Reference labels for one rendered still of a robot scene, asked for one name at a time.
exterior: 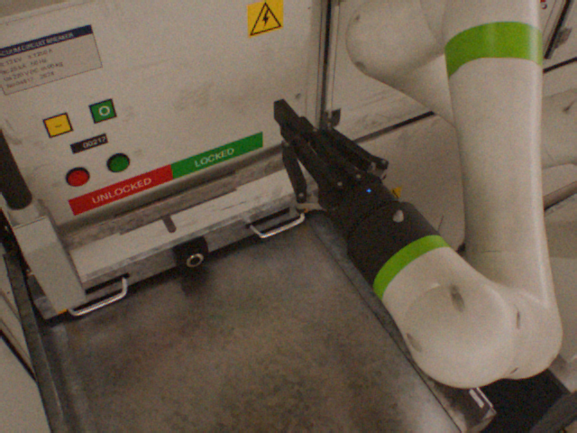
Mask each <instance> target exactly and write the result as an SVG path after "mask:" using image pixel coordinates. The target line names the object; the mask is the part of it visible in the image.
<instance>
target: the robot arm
mask: <svg viewBox="0 0 577 433"><path fill-rule="evenodd" d="M345 44H346V49H347V52H348V55H349V57H350V59H351V61H352V63H353V65H354V66H355V68H357V69H358V70H359V71H360V72H361V73H363V74H364V75H366V76H368V77H370V78H373V79H375V80H378V81H379V82H381V83H383V84H385V85H387V86H389V87H391V88H394V89H396V90H397V91H399V92H401V93H403V94H404V95H406V96H408V97H410V98H412V99H414V100H415V101H417V102H418V103H419V104H421V105H424V106H426V107H427V108H429V109H430V110H432V111H433V112H435V113H436V114H437V115H439V116H441V117H442V118H443V119H444V120H445V121H446V122H448V123H449V124H451V125H452V127H453V128H454V129H455V130H456V135H457V142H458V148H459V155H460V163H461V171H462V180H463V204H464V227H465V260H464V259H463V258H462V257H461V256H460V255H459V254H458V253H457V252H456V251H455V250H454V249H453V248H452V247H451V246H450V245H449V244H448V243H447V242H446V241H445V240H444V239H443V237H442V236H441V235H440V234H439V233H438V232H437V231H436V230H435V229H434V228H433V226H432V225H431V224H430V223H429V222H428V221H427V220H426V219H425V218H424V217H423V215H422V214H421V213H420V212H419V211H418V210H417V209H416V208H415V207H414V205H412V204H410V203H407V202H399V201H398V200H397V198H396V197H395V196H394V195H393V194H392V193H391V191H390V190H389V189H388V188H387V187H386V186H385V185H383V182H382V180H384V179H385V178H386V175H387V170H388V166H389V162H388V161H386V160H383V159H382V158H379V157H376V156H373V155H372V154H370V153H369V152H367V151H365V150H364V149H363V148H362V147H361V146H359V145H358V144H356V143H354V142H353V140H352V139H350V138H349V137H346V136H345V135H343V134H342V133H340V132H339V131H337V130H336V129H334V128H333V127H332V126H327V127H326V128H325V129H324V130H319V129H318V128H316V127H314V126H313V125H312V124H311V123H310V122H309V120H308V119H307V118H306V117H304V116H299V115H298V114H297V113H296V112H295V110H294V109H292V108H291V107H290V106H289V104H288V103H287V102H286V101H285V100H284V99H281V100H278V101H275V102H273V111H274V119H275V121H276V122H277V123H278V124H279V132H280V135H281V136H282V137H283V139H284V140H285V142H284V143H283V144H282V161H283V164H284V167H285V169H286V172H287V174H288V178H289V181H290V184H291V186H293V189H294V191H295V193H296V196H297V201H296V211H297V212H298V213H299V214H303V213H305V212H306V209H317V210H318V211H319V213H320V214H321V215H323V216H325V217H328V218H329V219H330V220H331V222H332V224H333V225H334V228H335V229H336V230H337V232H338V233H339V234H340V235H341V237H342V238H343V239H344V241H345V242H347V244H348V246H347V254H348V258H349V259H350V260H351V262H352V263H353V264H354V266H355V267H356V268H357V270H358V271H359V272H360V274H361V275H362V277H363V278H364V279H365V280H366V281H367V282H368V284H369V285H370V286H371V288H372V289H373V291H374V292H375V293H376V295H377V296H378V297H379V299H380V300H381V302H382V303H383V304H384V306H385V307H386V308H387V310H388V311H389V313H390V315H391V316H392V317H393V319H394V320H395V322H396V324H397V327H398V329H399V331H400V333H401V335H402V337H403V339H404V341H405V343H406V345H407V348H408V351H409V353H410V354H411V356H412V358H413V360H414V361H415V363H416V364H417V365H418V367H419V368H420V369H421V370H422V371H423V372H424V373H426V374H427V375H428V376H429V377H431V378H433V379H434V380H436V381H438V382H440V383H442V384H445V385H448V386H451V387H456V388H464V389H470V388H478V387H482V386H485V385H488V384H490V383H493V382H495V381H497V380H500V379H502V378H510V379H521V378H527V377H530V376H533V375H536V374H538V373H541V372H542V371H543V370H544V369H546V368H547V367H548V366H549V365H550V363H551V362H552V361H553V360H554V359H555V358H556V357H557V355H558V353H559V351H560V348H561V344H562V340H563V329H562V324H561V319H560V316H559V312H558V308H557V303H556V298H555V294H554V285H553V279H552V273H551V268H550V263H549V257H548V250H547V243H546V236H545V221H544V210H543V199H542V182H541V169H544V168H549V167H553V166H558V165H563V164H568V163H572V164H574V165H576V166H577V88H574V89H571V90H568V91H564V92H562V93H558V94H555V95H552V96H549V97H544V98H542V89H543V35H542V26H541V5H540V0H367V1H365V2H364V3H363V4H361V5H360V6H359V7H358V8H357V9H356V11H355V12H354V13H353V15H352V17H351V19H350V21H349V23H348V25H347V29H346V34H345ZM309 142H310V146H309ZM311 148H312V149H311ZM316 154H317V155H318V156H317V155H316ZM319 158H320V159H321V160H320V159H319ZM298 161H300V162H301V164H302V165H303V166H304V167H305V169H306V170H307V171H308V173H309V174H310V175H311V176H312V178H313V179H314V180H315V181H316V183H317V186H318V188H319V197H318V198H317V197H315V196H314V193H313V192H312V191H311V189H308V188H307V181H306V178H305V176H304V173H303V171H302V169H301V167H300V164H299V162H298ZM325 165H326V166H325ZM355 167H356V168H357V169H358V170H357V169H355Z"/></svg>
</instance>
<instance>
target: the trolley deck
mask: <svg viewBox="0 0 577 433"><path fill-rule="evenodd" d="M209 256H210V261H208V262H206V263H202V264H200V265H198V266H196V267H193V268H191V269H189V270H186V271H184V272H179V270H178V268H177V266H175V267H173V268H170V269H168V270H166V271H164V272H160V273H158V274H155V275H153V276H151V277H149V278H147V279H144V280H142V281H138V282H136V283H134V284H132V285H129V286H127V288H128V289H127V293H126V295H125V296H124V297H122V298H120V299H118V300H116V301H114V302H111V303H109V304H107V305H104V306H103V307H100V308H97V309H93V310H91V311H88V312H87V313H84V314H81V315H79V316H72V315H70V314H69V313H68V311H65V312H62V313H60V314H61V316H62V320H63V323H64V326H65V328H66V331H67V334H68V337H69V342H70V344H71V348H72V351H73V353H74V354H75V357H76V360H77V363H78V368H79V371H80V373H81V377H82V380H83V383H84V385H85V388H86V391H87V396H88V398H89V401H90V405H91V408H92V411H93V413H94V416H95V419H96V424H97V426H98V429H99V433H461V431H460V430H459V429H458V428H457V427H456V426H455V424H454V423H453V421H452V420H451V418H450V417H449V416H448V414H447V413H446V412H445V410H444V409H443V407H442V406H441V404H440V403H439V402H438V400H437V399H436V398H435V396H434V395H433V393H432V392H431V391H430V390H429V389H428V387H427V386H426V384H425V383H424V382H423V380H422V379H421V377H420V376H419V375H418V373H417V372H416V370H415V369H414V368H413V366H412V365H411V363H410V362H409V361H408V359H407V358H406V357H405V356H404V355H403V353H402V352H401V350H400V349H399V348H398V346H397V345H396V343H395V342H394V340H393V339H392V338H391V336H390V335H389V333H388V332H387V331H386V329H385V328H384V326H383V325H382V324H381V323H380V321H379V319H378V318H377V317H376V315H375V314H374V312H373V311H372V310H371V308H370V307H369V305H368V304H367V303H366V301H365V300H364V298H363V297H362V295H361V294H360V293H359V291H357V290H356V288H355V287H354V285H353V284H352V282H351V281H350V280H349V278H348V277H346V276H345V274H344V273H343V271H342V270H341V268H340V267H339V266H338V264H337V263H336V262H335V260H334V258H333V257H332V256H331V254H330V253H329V252H328V250H327V249H326V248H325V246H324V244H323V243H322V242H321V240H320V239H319V238H318V236H317V235H316V233H315V232H314V230H313V229H312V228H311V226H310V225H309V224H308V222H307V221H306V220H304V222H302V223H301V224H298V225H296V226H293V227H291V228H288V229H286V230H283V231H281V232H279V233H276V234H275V235H270V236H268V237H264V238H262V237H259V236H257V235H256V234H253V235H249V236H247V237H244V238H243V239H239V240H237V241H235V242H232V243H230V244H227V245H224V246H222V247H220V248H217V249H215V250H213V251H211V252H209ZM3 258H4V262H5V268H6V271H7V275H8V279H9V282H10V286H11V290H12V293H13V296H14V303H15V306H16V309H17V313H18V317H19V320H20V323H21V327H22V331H23V337H24V340H25V344H26V347H27V351H28V354H29V357H30V361H31V365H32V368H33V370H34V374H35V378H36V381H37V384H38V388H39V392H40V396H41V402H42V406H43V409H44V412H45V416H46V420H47V423H48V426H49V430H50V433H66V431H65V429H64V425H63V422H62V418H61V416H60V410H59V406H58V403H57V400H56V396H55V393H54V390H53V387H52V383H51V380H50V374H49V370H48V367H46V364H45V361H44V357H43V354H42V350H41V345H40V342H39V338H38V336H37V332H36V328H35V325H34V322H33V319H32V313H31V310H30V307H29V303H28V300H27V297H26V294H25V290H24V287H23V282H22V278H21V274H20V271H19V268H18V264H17V261H16V258H15V254H14V252H13V253H9V254H7V255H4V254H3Z"/></svg>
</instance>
